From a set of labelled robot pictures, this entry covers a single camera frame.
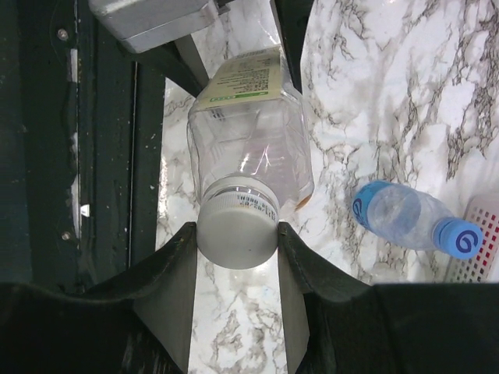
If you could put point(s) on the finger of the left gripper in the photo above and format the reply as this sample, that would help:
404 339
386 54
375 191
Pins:
291 17
179 61

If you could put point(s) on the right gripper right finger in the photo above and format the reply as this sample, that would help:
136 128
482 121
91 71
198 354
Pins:
334 323

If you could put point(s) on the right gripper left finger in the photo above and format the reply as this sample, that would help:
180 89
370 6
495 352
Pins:
139 321

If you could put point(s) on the blue small water bottle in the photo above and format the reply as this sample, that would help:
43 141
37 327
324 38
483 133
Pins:
399 214

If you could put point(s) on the blue bottle cap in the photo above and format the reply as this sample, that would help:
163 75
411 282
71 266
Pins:
457 238

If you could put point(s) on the white bottle cap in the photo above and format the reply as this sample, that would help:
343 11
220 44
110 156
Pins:
237 230

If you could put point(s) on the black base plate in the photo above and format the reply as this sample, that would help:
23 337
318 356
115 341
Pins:
81 123

